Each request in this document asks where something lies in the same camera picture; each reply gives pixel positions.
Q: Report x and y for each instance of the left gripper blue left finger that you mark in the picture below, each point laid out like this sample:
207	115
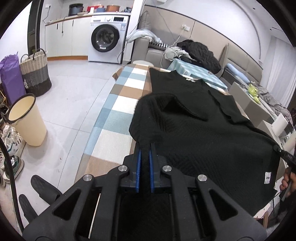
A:
133	162

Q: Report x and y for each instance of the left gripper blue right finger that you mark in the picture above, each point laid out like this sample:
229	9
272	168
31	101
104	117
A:
159	181

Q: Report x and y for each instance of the black knit sweater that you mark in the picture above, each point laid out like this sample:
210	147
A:
199	130

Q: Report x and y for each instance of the light clothes pile on sofa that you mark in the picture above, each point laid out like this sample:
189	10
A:
170	52

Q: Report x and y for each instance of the person's right hand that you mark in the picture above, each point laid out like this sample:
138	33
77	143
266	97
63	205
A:
288	178

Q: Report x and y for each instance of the checkered table cloth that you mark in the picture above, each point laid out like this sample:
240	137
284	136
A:
110	140

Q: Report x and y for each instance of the beige cube side table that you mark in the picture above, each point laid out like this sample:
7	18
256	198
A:
255	112

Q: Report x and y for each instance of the teal plaid small table cloth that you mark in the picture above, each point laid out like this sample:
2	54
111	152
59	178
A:
196	72

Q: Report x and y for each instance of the white round stool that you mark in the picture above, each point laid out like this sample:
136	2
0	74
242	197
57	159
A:
143	63

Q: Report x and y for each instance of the light blue pillow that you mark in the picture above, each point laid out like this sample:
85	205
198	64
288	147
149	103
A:
236	72

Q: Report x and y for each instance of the grey sofa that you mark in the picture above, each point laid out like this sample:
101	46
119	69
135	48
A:
167	26

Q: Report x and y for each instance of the black jacket on sofa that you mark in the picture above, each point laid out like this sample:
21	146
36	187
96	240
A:
199	55

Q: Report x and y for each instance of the cream waste bin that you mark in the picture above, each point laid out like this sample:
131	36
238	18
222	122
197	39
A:
25	117

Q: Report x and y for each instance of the shoe rack with shoes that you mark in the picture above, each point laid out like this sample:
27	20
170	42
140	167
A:
13	141

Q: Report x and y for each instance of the white washing machine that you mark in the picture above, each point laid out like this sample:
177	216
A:
107	37

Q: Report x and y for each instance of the woven laundry basket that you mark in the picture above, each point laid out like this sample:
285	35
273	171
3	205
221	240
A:
35	73

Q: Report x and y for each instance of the white kitchen cabinets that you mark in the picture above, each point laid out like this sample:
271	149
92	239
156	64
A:
68	39

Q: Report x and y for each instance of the purple bag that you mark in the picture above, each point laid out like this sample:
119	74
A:
11	78

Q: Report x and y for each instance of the orange pot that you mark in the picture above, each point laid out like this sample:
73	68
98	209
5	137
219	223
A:
112	8

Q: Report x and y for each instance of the black cooking pot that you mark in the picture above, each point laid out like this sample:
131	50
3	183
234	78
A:
74	9

